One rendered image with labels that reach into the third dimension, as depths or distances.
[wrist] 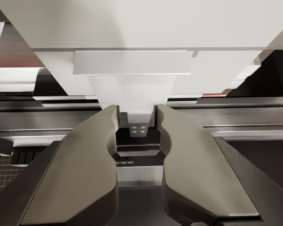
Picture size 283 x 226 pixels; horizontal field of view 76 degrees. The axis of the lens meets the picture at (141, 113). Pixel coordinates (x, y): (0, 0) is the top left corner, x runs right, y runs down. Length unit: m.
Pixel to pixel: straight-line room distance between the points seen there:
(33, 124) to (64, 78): 0.35
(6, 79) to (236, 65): 0.27
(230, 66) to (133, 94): 0.10
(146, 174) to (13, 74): 0.20
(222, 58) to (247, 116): 0.39
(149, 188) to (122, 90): 0.11
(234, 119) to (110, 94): 0.39
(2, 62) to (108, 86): 0.13
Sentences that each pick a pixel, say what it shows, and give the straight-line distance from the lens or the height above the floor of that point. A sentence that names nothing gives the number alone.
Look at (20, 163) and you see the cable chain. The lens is 0.68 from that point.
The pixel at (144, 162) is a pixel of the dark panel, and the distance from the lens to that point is 0.71.
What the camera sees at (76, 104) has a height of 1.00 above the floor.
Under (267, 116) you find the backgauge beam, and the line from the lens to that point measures 0.58.
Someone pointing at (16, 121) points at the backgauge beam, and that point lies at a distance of 0.55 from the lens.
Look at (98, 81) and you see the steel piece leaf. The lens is 0.19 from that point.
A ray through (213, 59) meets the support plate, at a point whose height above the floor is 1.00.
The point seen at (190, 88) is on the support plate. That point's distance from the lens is 0.21.
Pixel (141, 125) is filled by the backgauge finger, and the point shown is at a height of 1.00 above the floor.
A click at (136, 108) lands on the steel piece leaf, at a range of 0.25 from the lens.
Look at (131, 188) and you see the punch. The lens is 0.20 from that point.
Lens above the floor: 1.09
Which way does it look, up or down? 20 degrees down
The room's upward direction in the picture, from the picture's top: 178 degrees clockwise
